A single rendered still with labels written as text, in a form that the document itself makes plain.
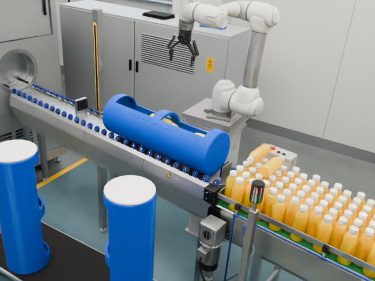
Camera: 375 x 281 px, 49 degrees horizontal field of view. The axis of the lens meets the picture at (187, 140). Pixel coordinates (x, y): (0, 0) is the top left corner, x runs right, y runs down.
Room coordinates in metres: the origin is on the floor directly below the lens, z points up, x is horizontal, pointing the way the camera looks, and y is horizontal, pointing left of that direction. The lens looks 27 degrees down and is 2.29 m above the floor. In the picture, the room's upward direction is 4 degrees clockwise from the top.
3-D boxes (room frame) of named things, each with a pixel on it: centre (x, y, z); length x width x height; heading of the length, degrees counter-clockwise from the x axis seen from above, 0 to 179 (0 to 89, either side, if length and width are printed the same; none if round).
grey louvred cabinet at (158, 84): (4.52, 0.52, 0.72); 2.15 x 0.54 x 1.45; 61
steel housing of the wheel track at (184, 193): (2.77, 0.61, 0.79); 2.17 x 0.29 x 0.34; 55
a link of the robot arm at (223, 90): (2.82, -0.24, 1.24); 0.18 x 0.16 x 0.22; 52
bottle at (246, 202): (1.91, -0.37, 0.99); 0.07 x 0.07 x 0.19
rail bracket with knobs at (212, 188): (1.97, -0.17, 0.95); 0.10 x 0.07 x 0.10; 145
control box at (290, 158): (2.27, -0.58, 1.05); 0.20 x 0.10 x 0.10; 55
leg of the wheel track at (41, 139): (3.39, 1.37, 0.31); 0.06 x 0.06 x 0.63; 55
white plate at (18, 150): (2.16, 1.05, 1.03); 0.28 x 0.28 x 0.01
